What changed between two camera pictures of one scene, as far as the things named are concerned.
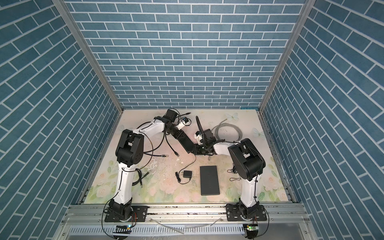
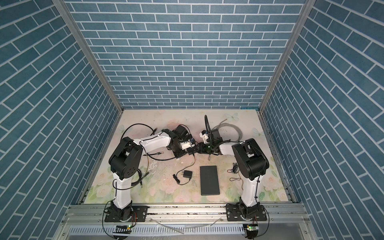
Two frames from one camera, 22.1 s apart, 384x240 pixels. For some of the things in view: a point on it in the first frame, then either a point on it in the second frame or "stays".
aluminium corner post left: [69, 17] stays
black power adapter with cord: [186, 174] stays
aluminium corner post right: [307, 6] stays
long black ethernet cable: [170, 126] -> [157, 153]
